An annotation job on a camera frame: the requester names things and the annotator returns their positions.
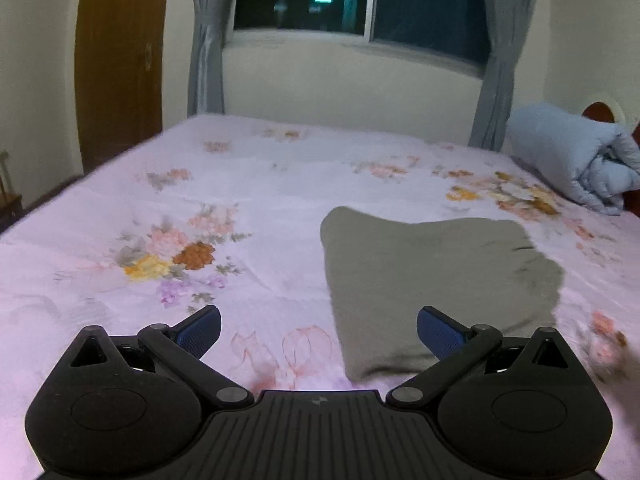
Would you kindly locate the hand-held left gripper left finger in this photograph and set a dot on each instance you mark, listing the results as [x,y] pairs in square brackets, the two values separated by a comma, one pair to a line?
[202,329]

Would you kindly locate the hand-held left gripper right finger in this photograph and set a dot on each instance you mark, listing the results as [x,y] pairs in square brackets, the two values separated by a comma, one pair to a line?
[436,329]

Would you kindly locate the grey-green fleece pants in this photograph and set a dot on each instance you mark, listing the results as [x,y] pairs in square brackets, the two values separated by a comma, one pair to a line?
[425,275]

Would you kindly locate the pink floral bed sheet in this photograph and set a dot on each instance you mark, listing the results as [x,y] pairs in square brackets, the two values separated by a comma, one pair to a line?
[250,185]

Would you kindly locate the rolled light blue quilt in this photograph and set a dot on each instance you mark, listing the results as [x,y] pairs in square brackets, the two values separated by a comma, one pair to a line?
[570,155]

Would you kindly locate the wooden side table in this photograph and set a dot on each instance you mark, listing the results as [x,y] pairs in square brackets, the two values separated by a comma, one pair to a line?
[9,200]

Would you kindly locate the brown wooden headboard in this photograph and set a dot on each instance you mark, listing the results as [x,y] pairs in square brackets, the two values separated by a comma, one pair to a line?
[600,110]

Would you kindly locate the brown wooden door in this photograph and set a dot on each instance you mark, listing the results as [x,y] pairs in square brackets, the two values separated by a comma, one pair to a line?
[120,65]

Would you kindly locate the grey curtain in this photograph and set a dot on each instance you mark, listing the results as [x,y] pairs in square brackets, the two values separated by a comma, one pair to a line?
[207,35]
[502,50]

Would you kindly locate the sliding glass window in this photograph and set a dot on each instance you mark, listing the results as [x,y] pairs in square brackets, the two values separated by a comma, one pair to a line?
[360,5]

